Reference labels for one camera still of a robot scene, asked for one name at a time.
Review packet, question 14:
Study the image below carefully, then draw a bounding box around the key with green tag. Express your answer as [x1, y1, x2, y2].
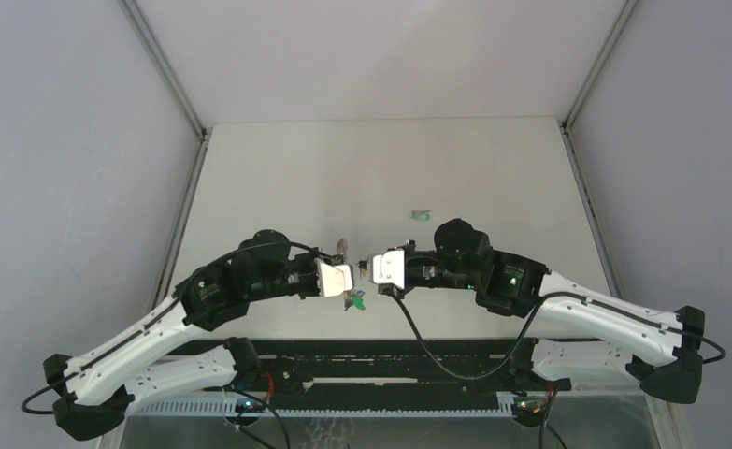
[409, 210, 431, 222]

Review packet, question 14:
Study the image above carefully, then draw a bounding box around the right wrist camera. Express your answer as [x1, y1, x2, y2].
[366, 249, 405, 290]

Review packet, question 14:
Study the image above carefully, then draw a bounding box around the green key tag on ring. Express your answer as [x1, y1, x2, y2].
[351, 296, 366, 311]

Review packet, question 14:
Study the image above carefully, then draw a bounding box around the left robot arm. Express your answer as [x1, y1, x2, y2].
[43, 229, 340, 442]

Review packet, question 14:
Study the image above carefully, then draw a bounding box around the right camera cable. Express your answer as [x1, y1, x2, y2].
[383, 287, 727, 382]

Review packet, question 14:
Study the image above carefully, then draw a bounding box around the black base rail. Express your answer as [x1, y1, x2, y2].
[136, 334, 670, 413]

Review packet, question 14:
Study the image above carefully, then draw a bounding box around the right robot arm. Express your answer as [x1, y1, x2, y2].
[382, 219, 725, 404]

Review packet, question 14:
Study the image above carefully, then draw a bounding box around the camera cable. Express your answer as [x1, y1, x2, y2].
[22, 241, 342, 416]
[383, 287, 727, 382]

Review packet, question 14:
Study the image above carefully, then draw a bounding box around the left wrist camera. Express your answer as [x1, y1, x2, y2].
[316, 259, 344, 297]

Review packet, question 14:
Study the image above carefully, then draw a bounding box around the left camera cable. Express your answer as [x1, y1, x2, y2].
[22, 241, 342, 416]

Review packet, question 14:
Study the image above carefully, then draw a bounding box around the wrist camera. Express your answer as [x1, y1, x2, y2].
[316, 259, 344, 297]
[366, 249, 405, 290]

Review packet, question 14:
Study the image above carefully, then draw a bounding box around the key with yellow tag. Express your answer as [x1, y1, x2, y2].
[357, 259, 369, 276]

